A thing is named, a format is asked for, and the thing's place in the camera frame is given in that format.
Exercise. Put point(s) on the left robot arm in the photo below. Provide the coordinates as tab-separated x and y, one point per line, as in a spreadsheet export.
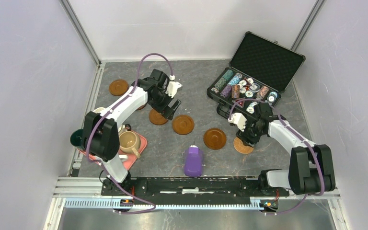
100	136

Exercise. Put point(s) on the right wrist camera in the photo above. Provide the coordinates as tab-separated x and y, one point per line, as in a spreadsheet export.
239	120

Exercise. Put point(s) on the light blue mug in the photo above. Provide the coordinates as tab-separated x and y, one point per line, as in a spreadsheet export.
98	110

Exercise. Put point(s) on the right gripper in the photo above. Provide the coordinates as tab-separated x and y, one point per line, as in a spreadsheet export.
244	136

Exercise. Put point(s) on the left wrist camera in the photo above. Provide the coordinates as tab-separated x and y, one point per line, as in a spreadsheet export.
172	88

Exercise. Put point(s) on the white mug dark handle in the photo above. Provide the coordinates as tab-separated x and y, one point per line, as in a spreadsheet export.
124	128

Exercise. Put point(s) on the dark green mug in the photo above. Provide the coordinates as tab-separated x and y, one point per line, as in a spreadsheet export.
76	139

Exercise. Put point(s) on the woven rattan coaster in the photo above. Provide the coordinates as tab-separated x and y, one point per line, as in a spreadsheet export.
241	148

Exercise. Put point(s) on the beige mug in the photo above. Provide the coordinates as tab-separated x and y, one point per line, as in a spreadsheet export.
130	143

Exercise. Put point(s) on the purple plastic box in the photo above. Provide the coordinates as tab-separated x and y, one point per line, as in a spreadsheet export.
193	166

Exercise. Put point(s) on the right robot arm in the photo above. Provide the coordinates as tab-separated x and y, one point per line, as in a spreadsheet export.
311	169

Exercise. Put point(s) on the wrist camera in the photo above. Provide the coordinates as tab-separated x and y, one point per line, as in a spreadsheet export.
172	88
239	120

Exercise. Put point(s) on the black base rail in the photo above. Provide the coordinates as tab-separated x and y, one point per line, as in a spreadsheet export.
232	190

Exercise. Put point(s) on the black poker chip case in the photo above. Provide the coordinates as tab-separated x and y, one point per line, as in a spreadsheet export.
257	63

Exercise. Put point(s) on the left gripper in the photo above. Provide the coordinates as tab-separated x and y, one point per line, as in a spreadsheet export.
165	110

